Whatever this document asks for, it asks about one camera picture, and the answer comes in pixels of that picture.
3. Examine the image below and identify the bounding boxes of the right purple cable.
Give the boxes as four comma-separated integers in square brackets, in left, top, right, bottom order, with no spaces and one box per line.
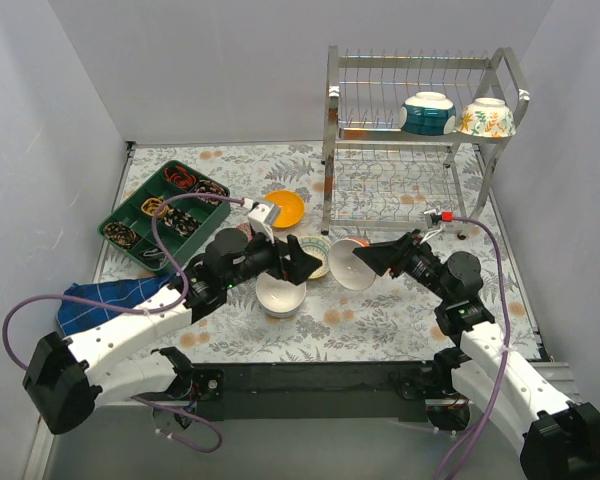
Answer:
[432,215,512,480]

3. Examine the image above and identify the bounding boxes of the green compartment tray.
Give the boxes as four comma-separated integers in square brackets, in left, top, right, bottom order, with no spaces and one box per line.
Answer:
[98,160,231,275]

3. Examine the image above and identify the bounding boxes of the white leaf-pattern bowl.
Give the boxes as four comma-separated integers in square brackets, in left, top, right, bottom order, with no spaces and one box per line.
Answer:
[456,97,516,138]

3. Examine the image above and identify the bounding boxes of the brown black hair ties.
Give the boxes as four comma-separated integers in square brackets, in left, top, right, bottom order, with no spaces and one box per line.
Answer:
[102,221,140,250]

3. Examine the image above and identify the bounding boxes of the white ribbed bowl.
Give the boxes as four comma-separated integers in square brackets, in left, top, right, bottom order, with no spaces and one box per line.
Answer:
[260,300,303,319]
[256,273,307,303]

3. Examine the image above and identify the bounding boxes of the black pink hair ties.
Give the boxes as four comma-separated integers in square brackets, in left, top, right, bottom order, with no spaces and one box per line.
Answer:
[163,208,203,238]

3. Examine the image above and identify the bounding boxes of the orange bowl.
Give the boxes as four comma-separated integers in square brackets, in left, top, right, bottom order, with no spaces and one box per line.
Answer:
[328,238,376,291]

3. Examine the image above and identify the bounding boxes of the steel two-tier dish rack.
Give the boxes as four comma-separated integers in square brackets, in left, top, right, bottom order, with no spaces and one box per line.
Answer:
[320,45,531,234]

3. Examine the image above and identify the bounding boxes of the yellow hair ties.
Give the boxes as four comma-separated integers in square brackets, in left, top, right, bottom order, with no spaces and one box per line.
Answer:
[140,196,171,219]

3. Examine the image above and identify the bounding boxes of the dark floral hair ties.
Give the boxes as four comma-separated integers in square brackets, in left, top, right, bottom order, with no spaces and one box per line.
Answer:
[194,179,229,206]

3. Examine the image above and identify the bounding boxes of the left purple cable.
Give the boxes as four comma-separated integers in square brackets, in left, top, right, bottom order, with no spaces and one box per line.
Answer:
[1,192,256,454]

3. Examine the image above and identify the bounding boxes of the cream bowl with teal stripes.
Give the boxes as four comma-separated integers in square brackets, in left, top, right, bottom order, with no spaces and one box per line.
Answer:
[299,235,331,280]

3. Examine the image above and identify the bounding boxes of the teal and white bowl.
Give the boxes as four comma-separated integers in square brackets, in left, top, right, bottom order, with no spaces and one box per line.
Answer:
[398,91,456,136]

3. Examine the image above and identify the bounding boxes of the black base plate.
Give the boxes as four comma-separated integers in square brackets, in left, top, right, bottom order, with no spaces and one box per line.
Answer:
[134,359,491,434]

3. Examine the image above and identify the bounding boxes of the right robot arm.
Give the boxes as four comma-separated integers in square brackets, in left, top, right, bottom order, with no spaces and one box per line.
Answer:
[353,232,600,479]

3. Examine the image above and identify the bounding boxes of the blue plaid cloth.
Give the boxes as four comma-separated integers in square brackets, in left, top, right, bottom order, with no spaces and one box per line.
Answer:
[56,276,171,336]

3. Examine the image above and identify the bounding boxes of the yellow bowl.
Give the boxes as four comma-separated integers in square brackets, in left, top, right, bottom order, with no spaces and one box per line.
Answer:
[265,190,305,229]

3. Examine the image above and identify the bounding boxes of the floral table mat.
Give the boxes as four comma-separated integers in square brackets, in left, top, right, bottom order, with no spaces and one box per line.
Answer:
[122,143,540,363]

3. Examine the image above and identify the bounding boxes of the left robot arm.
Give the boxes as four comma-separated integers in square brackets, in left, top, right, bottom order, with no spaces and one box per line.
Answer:
[23,228,322,435]

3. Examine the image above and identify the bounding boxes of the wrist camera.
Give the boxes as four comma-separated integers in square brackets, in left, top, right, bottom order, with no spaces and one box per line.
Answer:
[242,198,281,244]
[421,209,454,243]

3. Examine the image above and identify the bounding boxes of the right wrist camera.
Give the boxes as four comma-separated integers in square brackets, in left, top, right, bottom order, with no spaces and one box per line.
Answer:
[421,209,454,243]

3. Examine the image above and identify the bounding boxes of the grey black hair ties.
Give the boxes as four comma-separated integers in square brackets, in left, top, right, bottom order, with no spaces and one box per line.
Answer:
[139,247,169,269]

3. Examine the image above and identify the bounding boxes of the blue zigzag red-inside bowl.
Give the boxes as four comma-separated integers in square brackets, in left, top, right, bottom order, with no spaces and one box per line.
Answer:
[236,222,253,242]

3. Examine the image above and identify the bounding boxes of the red black hair ties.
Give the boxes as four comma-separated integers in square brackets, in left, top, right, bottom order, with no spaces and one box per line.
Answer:
[163,165,200,190]

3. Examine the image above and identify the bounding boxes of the purple cable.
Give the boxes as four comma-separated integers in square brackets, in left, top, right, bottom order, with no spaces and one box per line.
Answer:
[1,192,256,454]
[432,215,512,480]

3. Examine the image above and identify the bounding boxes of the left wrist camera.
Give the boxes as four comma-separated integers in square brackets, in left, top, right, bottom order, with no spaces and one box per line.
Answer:
[242,198,281,244]

